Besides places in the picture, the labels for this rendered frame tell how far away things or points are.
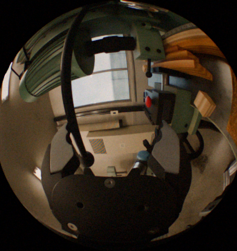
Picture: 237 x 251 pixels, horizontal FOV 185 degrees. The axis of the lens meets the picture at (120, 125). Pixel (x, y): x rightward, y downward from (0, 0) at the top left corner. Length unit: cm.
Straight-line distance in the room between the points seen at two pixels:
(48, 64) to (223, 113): 37
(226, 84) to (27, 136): 190
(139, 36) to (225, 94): 22
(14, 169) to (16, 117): 83
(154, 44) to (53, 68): 24
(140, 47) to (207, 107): 18
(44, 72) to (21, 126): 149
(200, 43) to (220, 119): 15
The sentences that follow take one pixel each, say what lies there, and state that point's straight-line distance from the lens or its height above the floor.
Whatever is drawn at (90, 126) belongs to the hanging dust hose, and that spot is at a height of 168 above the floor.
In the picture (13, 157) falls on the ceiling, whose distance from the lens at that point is 165.
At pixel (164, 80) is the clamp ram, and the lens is 26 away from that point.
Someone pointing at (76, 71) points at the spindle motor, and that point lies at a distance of 20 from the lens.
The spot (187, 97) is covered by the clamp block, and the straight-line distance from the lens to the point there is 24.
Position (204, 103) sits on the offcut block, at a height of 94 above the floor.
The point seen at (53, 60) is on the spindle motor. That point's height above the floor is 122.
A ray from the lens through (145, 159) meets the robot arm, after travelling 45.
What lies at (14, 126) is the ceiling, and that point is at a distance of 164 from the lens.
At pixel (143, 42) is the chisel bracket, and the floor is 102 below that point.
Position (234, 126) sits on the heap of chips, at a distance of 17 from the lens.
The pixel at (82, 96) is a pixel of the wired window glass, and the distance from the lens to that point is 173.
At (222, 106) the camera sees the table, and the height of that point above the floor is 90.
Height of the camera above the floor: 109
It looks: 1 degrees up
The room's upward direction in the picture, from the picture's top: 95 degrees counter-clockwise
